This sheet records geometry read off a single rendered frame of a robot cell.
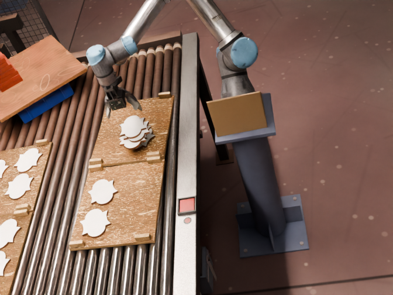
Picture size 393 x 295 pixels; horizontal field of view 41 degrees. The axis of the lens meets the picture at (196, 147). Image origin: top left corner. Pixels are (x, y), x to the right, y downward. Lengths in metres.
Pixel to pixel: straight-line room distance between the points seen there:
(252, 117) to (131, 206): 0.64
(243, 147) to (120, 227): 0.71
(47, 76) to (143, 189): 0.97
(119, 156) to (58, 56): 0.84
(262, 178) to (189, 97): 0.53
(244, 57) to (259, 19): 2.50
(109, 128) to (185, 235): 0.76
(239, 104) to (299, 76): 1.75
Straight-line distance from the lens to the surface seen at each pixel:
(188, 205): 2.04
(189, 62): 2.73
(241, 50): 2.13
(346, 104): 3.65
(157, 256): 1.96
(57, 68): 2.87
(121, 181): 2.22
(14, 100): 2.80
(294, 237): 2.97
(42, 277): 2.12
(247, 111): 2.24
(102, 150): 2.40
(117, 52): 2.06
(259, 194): 2.68
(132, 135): 2.27
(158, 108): 2.48
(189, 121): 2.38
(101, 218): 2.12
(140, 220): 2.05
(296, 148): 3.40
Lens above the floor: 2.48
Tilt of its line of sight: 44 degrees down
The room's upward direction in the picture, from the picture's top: 20 degrees counter-clockwise
